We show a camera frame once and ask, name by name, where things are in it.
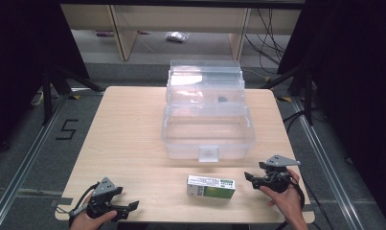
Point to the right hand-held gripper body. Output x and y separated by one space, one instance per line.
277 180

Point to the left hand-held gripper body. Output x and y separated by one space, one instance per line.
102 191

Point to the white and green carton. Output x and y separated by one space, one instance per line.
213 188

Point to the clear plastic storage box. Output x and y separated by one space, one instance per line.
209 150

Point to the person's right hand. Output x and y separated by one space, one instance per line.
289 204

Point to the person's left hand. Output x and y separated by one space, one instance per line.
85 222

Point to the black metal stand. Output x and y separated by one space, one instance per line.
47 96
308 96

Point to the black curtain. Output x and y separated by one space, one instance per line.
350 64
24 48

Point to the crumpled clear plastic bag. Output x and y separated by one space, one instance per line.
177 36

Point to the metal floor rail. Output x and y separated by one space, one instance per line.
323 159
27 159

